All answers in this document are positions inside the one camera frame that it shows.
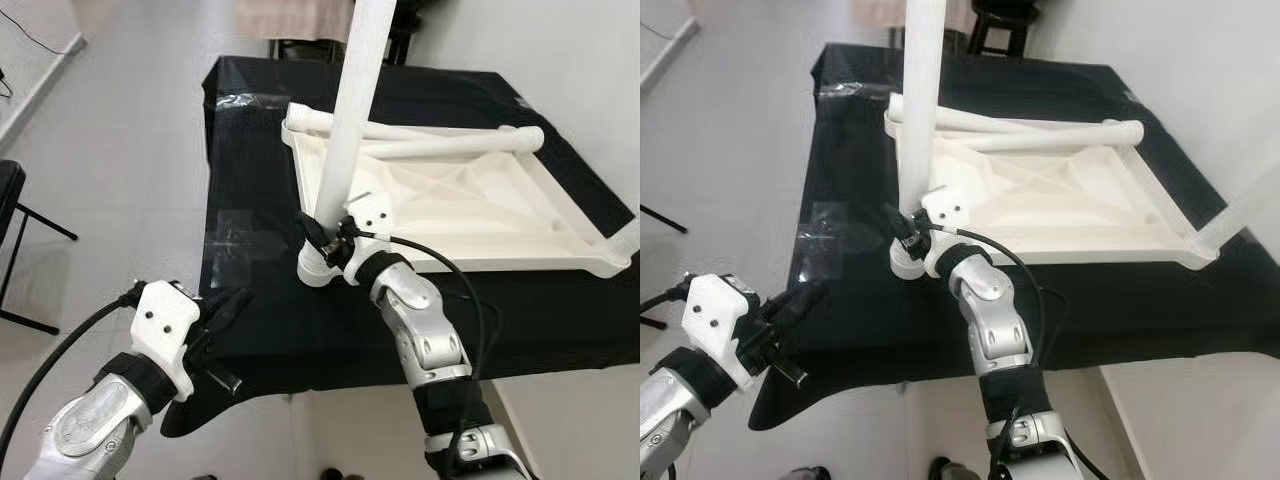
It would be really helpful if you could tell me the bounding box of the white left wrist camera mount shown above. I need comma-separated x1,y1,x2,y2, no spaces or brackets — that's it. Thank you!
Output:
132,280,206,403
682,272,763,391

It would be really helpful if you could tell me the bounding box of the black metal-legged chair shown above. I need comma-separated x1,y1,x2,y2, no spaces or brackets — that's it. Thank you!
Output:
0,158,79,336
640,205,691,331

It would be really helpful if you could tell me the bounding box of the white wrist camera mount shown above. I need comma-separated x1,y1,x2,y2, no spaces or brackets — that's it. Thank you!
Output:
920,185,966,279
335,192,393,289
132,280,206,403
682,272,763,391

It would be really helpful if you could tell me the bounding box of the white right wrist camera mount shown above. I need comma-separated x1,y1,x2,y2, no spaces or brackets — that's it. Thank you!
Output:
335,192,393,289
920,185,966,279

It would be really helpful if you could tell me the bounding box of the white plastic children table top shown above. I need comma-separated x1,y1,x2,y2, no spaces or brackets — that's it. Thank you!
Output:
283,105,633,289
885,95,1221,281

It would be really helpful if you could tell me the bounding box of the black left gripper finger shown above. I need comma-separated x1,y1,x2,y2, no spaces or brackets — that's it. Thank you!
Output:
200,305,247,347
760,298,819,338
205,287,254,317
775,278,830,311

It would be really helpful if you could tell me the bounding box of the black table cloth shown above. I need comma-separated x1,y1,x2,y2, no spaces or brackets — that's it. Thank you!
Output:
748,42,1280,431
160,55,641,438

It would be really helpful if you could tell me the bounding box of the beige hanging towel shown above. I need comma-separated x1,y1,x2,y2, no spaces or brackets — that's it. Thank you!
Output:
235,0,356,43
855,0,976,29

